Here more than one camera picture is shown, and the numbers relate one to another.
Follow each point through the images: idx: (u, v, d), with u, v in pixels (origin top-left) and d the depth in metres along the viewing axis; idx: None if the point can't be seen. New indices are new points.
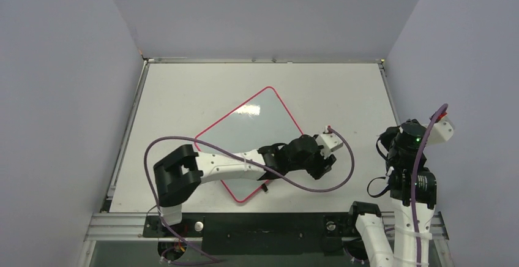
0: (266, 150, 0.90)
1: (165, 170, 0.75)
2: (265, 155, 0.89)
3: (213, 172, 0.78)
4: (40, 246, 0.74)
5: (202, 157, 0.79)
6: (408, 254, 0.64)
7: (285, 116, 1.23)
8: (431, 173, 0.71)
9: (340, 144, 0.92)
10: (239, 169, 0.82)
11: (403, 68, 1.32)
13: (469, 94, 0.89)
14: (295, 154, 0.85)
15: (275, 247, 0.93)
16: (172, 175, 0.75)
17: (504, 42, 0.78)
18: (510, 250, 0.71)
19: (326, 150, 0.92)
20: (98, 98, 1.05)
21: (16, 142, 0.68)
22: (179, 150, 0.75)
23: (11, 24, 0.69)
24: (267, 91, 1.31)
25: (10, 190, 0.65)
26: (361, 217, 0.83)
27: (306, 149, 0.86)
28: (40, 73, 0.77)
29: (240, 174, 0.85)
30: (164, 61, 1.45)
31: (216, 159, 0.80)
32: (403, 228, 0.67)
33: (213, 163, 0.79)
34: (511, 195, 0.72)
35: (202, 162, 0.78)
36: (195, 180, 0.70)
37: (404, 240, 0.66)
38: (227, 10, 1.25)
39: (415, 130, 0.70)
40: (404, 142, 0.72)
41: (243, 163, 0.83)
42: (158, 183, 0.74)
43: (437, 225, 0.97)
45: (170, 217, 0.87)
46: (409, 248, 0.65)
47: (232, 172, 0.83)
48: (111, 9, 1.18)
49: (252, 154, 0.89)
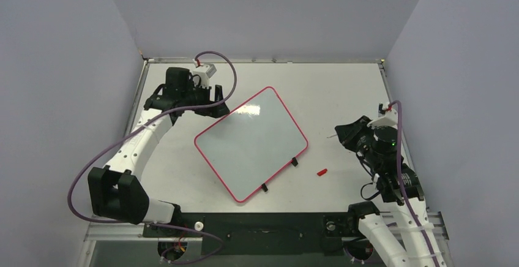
0: (150, 101, 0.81)
1: (106, 204, 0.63)
2: (155, 102, 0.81)
3: (135, 159, 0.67)
4: (41, 245, 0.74)
5: (114, 162, 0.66)
6: (421, 249, 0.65)
7: (286, 116, 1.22)
8: (410, 169, 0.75)
9: (213, 66, 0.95)
10: (150, 135, 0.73)
11: (403, 68, 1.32)
13: (469, 94, 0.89)
14: (179, 79, 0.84)
15: (275, 247, 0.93)
16: (115, 198, 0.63)
17: (502, 43, 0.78)
18: (509, 249, 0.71)
19: (203, 78, 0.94)
20: (97, 97, 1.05)
21: (18, 143, 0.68)
22: (90, 181, 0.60)
23: (11, 26, 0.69)
24: (267, 91, 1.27)
25: (10, 191, 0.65)
26: (363, 221, 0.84)
27: (185, 71, 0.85)
28: (41, 73, 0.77)
29: (155, 139, 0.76)
30: (164, 61, 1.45)
31: (125, 150, 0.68)
32: (406, 225, 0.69)
33: (128, 154, 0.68)
34: (510, 194, 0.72)
35: (119, 166, 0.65)
36: (131, 180, 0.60)
37: (412, 237, 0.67)
38: (227, 9, 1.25)
39: (388, 136, 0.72)
40: (382, 149, 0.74)
41: (146, 128, 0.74)
42: (116, 215, 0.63)
43: (437, 225, 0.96)
45: (161, 217, 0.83)
46: (420, 244, 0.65)
47: (150, 144, 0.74)
48: (110, 9, 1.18)
49: (145, 115, 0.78)
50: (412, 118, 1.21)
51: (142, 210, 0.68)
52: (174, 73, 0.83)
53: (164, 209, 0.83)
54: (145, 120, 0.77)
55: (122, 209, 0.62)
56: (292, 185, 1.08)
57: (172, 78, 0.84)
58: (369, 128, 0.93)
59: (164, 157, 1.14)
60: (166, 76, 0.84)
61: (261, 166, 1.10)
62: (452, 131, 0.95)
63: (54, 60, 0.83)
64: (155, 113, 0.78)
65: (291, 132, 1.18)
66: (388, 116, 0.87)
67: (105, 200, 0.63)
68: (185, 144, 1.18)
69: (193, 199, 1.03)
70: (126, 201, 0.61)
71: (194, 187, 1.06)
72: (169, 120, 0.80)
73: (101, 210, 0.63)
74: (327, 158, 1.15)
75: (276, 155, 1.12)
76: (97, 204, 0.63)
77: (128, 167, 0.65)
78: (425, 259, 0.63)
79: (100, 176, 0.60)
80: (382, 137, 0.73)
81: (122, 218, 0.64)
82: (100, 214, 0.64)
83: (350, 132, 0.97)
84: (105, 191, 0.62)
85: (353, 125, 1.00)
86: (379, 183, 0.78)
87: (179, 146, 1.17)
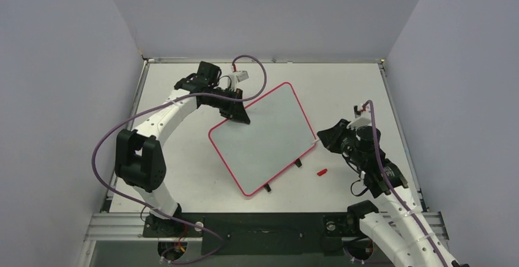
0: (179, 83, 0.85)
1: (128, 165, 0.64)
2: (185, 84, 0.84)
3: (161, 128, 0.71)
4: (40, 245, 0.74)
5: (142, 127, 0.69)
6: (415, 233, 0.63)
7: (300, 113, 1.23)
8: (393, 164, 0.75)
9: (245, 73, 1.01)
10: (177, 110, 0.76)
11: (403, 68, 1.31)
13: (469, 94, 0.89)
14: (210, 71, 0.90)
15: (275, 247, 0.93)
16: (137, 162, 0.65)
17: (502, 43, 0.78)
18: (507, 249, 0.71)
19: (233, 81, 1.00)
20: (97, 97, 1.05)
21: (18, 142, 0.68)
22: (118, 140, 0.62)
23: (12, 26, 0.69)
24: (284, 87, 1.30)
25: (9, 191, 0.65)
26: (363, 221, 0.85)
27: (217, 67, 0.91)
28: (41, 74, 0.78)
29: (181, 115, 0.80)
30: (164, 61, 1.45)
31: (153, 119, 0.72)
32: (396, 212, 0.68)
33: (155, 124, 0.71)
34: (510, 193, 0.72)
35: (145, 131, 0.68)
36: (155, 144, 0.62)
37: (405, 223, 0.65)
38: (227, 10, 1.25)
39: (368, 135, 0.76)
40: (365, 147, 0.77)
41: (174, 104, 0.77)
42: (135, 179, 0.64)
43: (437, 225, 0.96)
45: (165, 207, 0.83)
46: (411, 227, 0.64)
47: (175, 119, 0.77)
48: (111, 10, 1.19)
49: (174, 94, 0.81)
50: (412, 118, 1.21)
51: (158, 180, 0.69)
52: (206, 64, 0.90)
53: (169, 201, 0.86)
54: (175, 97, 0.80)
55: (142, 172, 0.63)
56: (292, 184, 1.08)
57: (205, 69, 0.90)
58: (349, 130, 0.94)
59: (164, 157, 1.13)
60: (199, 67, 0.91)
61: (261, 165, 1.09)
62: (453, 131, 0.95)
63: (54, 60, 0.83)
64: (183, 93, 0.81)
65: (293, 131, 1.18)
66: (363, 117, 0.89)
67: (127, 162, 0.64)
68: (186, 143, 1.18)
69: (193, 198, 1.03)
70: (147, 165, 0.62)
71: (194, 186, 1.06)
72: (195, 103, 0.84)
73: (122, 171, 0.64)
74: (328, 158, 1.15)
75: (276, 155, 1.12)
76: (120, 164, 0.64)
77: (153, 133, 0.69)
78: (421, 242, 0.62)
79: (127, 136, 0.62)
80: (363, 137, 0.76)
81: (139, 184, 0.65)
82: (120, 175, 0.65)
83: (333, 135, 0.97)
84: (129, 152, 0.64)
85: (334, 128, 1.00)
86: (365, 179, 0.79)
87: (179, 144, 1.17)
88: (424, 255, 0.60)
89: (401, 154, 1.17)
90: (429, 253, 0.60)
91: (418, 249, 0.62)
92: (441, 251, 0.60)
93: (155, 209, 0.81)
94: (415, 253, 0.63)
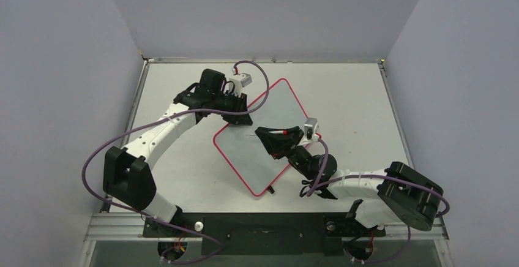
0: (180, 96, 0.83)
1: (115, 184, 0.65)
2: (185, 98, 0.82)
3: (153, 147, 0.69)
4: (41, 245, 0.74)
5: (133, 146, 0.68)
6: (354, 182, 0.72)
7: (298, 110, 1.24)
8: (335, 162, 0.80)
9: (248, 78, 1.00)
10: (173, 127, 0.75)
11: (403, 67, 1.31)
13: (468, 95, 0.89)
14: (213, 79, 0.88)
15: (275, 247, 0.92)
16: (125, 180, 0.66)
17: (500, 43, 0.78)
18: (507, 248, 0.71)
19: (237, 85, 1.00)
20: (97, 98, 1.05)
21: (18, 142, 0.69)
22: (107, 158, 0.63)
23: (13, 27, 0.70)
24: (281, 83, 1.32)
25: (10, 191, 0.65)
26: (368, 223, 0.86)
27: (221, 75, 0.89)
28: (41, 74, 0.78)
29: (177, 131, 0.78)
30: (163, 61, 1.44)
31: (145, 138, 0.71)
32: (339, 187, 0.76)
33: (147, 142, 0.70)
34: (508, 194, 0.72)
35: (134, 150, 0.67)
36: (144, 166, 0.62)
37: (347, 185, 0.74)
38: (227, 10, 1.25)
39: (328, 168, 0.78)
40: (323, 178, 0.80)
41: (170, 120, 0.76)
42: (123, 197, 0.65)
43: (437, 225, 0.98)
45: (162, 214, 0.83)
46: (352, 182, 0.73)
47: (170, 136, 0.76)
48: (111, 10, 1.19)
49: (173, 108, 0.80)
50: (412, 118, 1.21)
51: (147, 200, 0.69)
52: (209, 74, 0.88)
53: (166, 208, 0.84)
54: (172, 112, 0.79)
55: (128, 193, 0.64)
56: (292, 185, 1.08)
57: (207, 79, 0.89)
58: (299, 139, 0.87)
59: (163, 158, 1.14)
60: (201, 77, 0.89)
61: (260, 166, 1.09)
62: (453, 131, 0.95)
63: (52, 61, 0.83)
64: (182, 108, 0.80)
65: None
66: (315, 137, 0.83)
67: (115, 180, 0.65)
68: (186, 142, 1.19)
69: (193, 198, 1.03)
70: (133, 185, 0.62)
71: (193, 185, 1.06)
72: (194, 119, 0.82)
73: (110, 189, 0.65)
74: None
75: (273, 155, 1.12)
76: (108, 182, 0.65)
77: (144, 154, 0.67)
78: (362, 181, 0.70)
79: (116, 155, 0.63)
80: (326, 171, 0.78)
81: (126, 202, 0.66)
82: (109, 191, 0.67)
83: (281, 146, 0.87)
84: (117, 171, 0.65)
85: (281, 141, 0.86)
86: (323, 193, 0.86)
87: (178, 146, 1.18)
88: (371, 187, 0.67)
89: (401, 154, 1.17)
90: (372, 183, 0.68)
91: (368, 189, 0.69)
92: (375, 174, 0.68)
93: (150, 216, 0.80)
94: (371, 192, 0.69)
